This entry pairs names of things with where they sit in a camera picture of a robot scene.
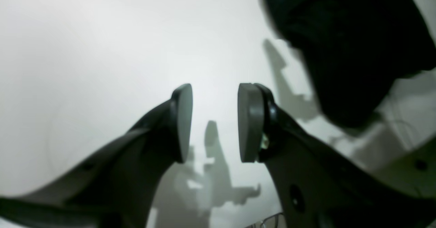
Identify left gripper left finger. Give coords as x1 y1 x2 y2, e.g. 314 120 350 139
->
1 83 193 228

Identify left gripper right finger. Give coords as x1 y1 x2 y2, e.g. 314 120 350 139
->
238 83 435 228

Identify black T-shirt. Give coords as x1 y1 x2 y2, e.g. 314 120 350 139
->
263 0 435 128

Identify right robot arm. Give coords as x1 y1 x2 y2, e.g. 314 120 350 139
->
372 138 436 199

